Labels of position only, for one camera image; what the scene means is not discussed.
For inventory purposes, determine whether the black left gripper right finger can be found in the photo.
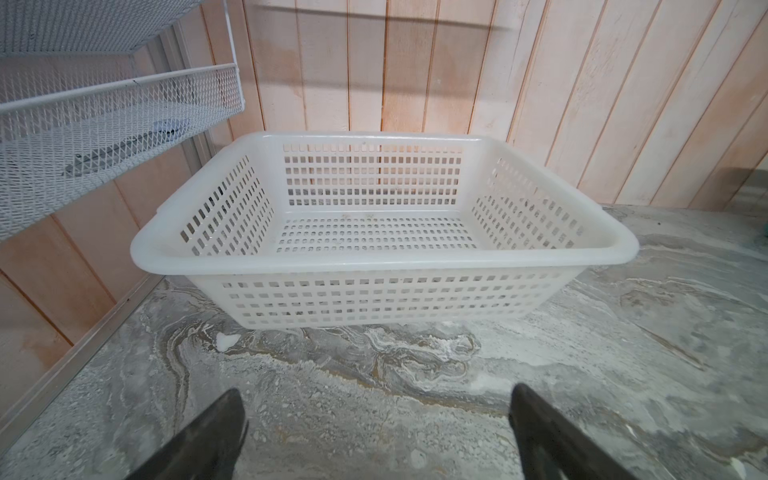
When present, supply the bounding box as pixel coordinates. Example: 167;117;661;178
508;383;634;480

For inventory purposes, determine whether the white plastic laundry basket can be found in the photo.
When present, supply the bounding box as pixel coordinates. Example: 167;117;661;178
130;132;639;329

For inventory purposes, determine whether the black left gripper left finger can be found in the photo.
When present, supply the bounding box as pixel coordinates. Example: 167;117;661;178
128;388;249;479

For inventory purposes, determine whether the white wire mesh shelf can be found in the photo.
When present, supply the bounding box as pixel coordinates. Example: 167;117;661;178
1;1;245;238

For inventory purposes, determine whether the aluminium wall rail left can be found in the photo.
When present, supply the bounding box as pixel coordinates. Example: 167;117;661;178
1;274;164;456

